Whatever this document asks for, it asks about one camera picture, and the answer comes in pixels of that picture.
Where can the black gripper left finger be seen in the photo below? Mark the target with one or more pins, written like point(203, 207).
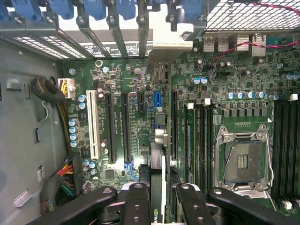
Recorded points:
point(137, 204)

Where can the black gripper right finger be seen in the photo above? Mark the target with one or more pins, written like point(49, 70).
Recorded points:
point(194, 206)

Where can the metal socket cover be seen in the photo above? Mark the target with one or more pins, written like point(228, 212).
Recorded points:
point(250, 190)

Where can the RAM stick with label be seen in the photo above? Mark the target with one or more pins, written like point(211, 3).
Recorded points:
point(190, 145)

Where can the CPU socket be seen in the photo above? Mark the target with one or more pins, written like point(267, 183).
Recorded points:
point(243, 161)

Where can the long black expansion slot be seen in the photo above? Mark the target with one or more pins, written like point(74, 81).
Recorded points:
point(174, 122)
point(126, 131)
point(110, 131)

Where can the white expansion slot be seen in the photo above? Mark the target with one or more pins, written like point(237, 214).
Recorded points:
point(93, 122)

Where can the short black expansion slot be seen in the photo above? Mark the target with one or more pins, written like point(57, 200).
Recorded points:
point(141, 102)

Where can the blue expansion slot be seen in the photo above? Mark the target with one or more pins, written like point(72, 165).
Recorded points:
point(157, 100)

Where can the white power connector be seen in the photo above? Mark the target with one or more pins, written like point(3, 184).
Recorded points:
point(69, 87)

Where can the green motherboard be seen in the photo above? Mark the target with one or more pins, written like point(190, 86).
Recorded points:
point(246, 77)

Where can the grey power supply unit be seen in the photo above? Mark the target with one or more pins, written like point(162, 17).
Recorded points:
point(21, 117)

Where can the black open PC case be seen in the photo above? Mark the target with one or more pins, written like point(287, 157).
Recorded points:
point(35, 29)

